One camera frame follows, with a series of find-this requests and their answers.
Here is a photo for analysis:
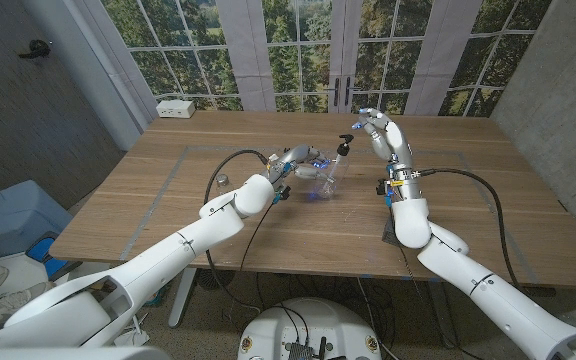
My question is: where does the black door handle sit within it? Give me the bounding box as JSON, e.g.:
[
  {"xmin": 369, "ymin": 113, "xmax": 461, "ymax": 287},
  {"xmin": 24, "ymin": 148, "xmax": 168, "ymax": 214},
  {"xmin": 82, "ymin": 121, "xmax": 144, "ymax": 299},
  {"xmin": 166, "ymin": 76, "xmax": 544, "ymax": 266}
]
[{"xmin": 17, "ymin": 38, "xmax": 53, "ymax": 60}]

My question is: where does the teal toy basket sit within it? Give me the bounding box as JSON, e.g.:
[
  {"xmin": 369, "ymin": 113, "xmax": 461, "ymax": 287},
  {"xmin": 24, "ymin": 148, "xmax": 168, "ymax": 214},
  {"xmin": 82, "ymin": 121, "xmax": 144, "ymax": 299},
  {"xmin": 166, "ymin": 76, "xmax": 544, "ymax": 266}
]
[{"xmin": 145, "ymin": 284, "xmax": 172, "ymax": 307}]

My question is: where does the dark wooden door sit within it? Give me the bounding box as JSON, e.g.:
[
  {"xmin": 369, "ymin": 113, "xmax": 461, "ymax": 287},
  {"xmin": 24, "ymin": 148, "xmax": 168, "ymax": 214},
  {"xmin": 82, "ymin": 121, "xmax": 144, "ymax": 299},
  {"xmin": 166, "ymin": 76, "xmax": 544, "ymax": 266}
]
[{"xmin": 0, "ymin": 0, "xmax": 127, "ymax": 211}]

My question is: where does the clear plastic spray bottle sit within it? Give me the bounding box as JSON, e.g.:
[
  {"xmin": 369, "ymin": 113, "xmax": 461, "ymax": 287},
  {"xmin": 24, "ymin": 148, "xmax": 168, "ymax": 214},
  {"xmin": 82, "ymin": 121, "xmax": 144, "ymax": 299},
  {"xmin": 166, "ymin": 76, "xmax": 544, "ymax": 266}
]
[{"xmin": 312, "ymin": 149, "xmax": 350, "ymax": 200}]

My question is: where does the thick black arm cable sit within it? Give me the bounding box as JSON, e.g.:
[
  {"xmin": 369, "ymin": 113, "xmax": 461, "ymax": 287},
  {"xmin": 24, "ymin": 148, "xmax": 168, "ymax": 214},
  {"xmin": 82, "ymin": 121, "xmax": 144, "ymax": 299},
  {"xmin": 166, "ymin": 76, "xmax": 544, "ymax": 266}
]
[
  {"xmin": 202, "ymin": 148, "xmax": 272, "ymax": 314},
  {"xmin": 415, "ymin": 167, "xmax": 559, "ymax": 296}
]

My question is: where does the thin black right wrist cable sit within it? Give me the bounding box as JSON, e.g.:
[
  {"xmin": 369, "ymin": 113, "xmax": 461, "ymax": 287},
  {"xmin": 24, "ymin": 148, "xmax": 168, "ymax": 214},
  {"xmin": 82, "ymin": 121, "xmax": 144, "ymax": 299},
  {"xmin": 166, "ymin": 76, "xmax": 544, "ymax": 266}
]
[{"xmin": 396, "ymin": 244, "xmax": 484, "ymax": 360}]

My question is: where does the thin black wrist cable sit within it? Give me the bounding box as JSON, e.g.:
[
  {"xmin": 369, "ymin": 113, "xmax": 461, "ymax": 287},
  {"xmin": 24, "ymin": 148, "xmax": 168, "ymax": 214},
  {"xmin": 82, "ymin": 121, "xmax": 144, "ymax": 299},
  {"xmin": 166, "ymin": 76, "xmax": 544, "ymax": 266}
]
[
  {"xmin": 237, "ymin": 199, "xmax": 282, "ymax": 274},
  {"xmin": 396, "ymin": 244, "xmax": 484, "ymax": 360}
]

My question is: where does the black spray nozzle with tube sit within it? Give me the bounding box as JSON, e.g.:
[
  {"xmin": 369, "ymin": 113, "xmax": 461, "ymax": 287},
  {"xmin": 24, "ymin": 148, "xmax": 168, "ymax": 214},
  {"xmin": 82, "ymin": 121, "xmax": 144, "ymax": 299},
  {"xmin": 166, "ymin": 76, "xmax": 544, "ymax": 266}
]
[{"xmin": 326, "ymin": 133, "xmax": 355, "ymax": 184}]

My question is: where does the thin black left wrist cable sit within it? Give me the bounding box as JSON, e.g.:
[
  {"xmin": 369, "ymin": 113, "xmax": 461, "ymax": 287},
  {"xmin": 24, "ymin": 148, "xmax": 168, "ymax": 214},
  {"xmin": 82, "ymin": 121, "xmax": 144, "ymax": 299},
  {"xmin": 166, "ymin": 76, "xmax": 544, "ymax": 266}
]
[{"xmin": 237, "ymin": 199, "xmax": 282, "ymax": 274}]

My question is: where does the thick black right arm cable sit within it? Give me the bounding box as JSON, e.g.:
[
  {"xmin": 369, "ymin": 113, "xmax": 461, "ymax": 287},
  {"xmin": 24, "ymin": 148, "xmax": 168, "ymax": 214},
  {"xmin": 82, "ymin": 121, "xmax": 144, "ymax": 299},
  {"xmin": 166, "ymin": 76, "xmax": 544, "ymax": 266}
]
[{"xmin": 415, "ymin": 167, "xmax": 559, "ymax": 296}]

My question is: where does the dark round slatted disc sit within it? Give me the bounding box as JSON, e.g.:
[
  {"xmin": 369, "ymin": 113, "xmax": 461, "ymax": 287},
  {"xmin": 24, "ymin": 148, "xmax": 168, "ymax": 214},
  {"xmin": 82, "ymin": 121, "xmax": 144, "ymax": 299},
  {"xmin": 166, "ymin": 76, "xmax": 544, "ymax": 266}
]
[{"xmin": 197, "ymin": 269, "xmax": 237, "ymax": 292}]

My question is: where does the white power strip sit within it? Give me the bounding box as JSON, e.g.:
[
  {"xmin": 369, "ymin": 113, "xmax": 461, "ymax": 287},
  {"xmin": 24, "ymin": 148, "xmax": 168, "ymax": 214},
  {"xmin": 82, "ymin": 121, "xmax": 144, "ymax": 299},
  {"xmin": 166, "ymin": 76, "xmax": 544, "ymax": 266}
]
[{"xmin": 156, "ymin": 99, "xmax": 197, "ymax": 120}]

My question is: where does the white floor mat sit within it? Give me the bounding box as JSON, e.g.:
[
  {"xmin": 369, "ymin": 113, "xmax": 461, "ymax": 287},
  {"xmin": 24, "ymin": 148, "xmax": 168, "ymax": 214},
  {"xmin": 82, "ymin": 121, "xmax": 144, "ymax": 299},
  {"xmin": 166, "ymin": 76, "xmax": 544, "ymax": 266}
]
[{"xmin": 0, "ymin": 252, "xmax": 82, "ymax": 326}]

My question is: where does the grey block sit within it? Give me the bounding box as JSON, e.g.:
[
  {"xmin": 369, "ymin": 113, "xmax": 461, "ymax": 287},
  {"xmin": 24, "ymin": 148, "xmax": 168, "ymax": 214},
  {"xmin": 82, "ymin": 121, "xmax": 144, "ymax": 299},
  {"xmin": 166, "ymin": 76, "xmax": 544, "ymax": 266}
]
[{"xmin": 381, "ymin": 217, "xmax": 400, "ymax": 247}]

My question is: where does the blue storage bin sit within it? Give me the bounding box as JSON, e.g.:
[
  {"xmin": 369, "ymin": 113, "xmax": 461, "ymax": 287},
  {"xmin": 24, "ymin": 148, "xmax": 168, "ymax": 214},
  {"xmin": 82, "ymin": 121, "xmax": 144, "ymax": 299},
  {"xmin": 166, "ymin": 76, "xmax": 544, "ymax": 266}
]
[{"xmin": 0, "ymin": 179, "xmax": 74, "ymax": 261}]

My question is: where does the white table leg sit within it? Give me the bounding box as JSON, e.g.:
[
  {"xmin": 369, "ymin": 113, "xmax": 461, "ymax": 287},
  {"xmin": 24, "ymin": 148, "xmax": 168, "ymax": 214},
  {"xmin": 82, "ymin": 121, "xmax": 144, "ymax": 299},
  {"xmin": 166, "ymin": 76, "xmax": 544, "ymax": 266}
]
[
  {"xmin": 427, "ymin": 282, "xmax": 458, "ymax": 350},
  {"xmin": 167, "ymin": 267, "xmax": 199, "ymax": 329}
]

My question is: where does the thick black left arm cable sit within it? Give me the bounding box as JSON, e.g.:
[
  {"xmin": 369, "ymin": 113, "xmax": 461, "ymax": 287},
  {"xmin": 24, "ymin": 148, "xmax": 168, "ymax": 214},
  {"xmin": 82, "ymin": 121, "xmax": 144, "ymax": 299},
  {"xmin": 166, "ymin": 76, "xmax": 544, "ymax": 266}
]
[{"xmin": 202, "ymin": 148, "xmax": 272, "ymax": 314}]

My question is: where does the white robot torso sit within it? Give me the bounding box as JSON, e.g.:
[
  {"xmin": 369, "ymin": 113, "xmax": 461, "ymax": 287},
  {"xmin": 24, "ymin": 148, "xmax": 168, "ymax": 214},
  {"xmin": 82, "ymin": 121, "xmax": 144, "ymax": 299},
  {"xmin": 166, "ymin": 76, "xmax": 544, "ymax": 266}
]
[{"xmin": 237, "ymin": 297, "xmax": 383, "ymax": 360}]

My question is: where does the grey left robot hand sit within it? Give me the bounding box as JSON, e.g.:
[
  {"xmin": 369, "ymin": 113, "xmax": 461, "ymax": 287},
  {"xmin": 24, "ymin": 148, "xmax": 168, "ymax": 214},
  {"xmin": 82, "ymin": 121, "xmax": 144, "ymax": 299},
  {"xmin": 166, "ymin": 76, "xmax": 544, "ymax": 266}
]
[{"xmin": 276, "ymin": 144, "xmax": 333, "ymax": 182}]

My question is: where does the white toy airplane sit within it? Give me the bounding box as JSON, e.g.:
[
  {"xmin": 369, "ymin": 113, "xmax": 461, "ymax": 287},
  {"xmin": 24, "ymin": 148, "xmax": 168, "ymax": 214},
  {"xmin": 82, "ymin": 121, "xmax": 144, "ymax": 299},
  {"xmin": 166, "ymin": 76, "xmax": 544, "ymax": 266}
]
[{"xmin": 113, "ymin": 312, "xmax": 150, "ymax": 347}]

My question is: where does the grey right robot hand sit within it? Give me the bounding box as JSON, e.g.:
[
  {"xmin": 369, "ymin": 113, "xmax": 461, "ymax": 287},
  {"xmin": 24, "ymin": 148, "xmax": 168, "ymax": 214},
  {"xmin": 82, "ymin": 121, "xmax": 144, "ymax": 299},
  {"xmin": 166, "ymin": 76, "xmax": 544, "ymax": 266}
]
[{"xmin": 351, "ymin": 107, "xmax": 415, "ymax": 170}]

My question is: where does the printed window backdrop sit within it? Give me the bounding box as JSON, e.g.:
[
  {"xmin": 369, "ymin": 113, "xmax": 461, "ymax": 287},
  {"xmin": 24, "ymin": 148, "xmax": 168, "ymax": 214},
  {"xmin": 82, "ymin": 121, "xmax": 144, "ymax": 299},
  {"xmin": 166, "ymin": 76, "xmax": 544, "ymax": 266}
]
[{"xmin": 70, "ymin": 0, "xmax": 554, "ymax": 119}]

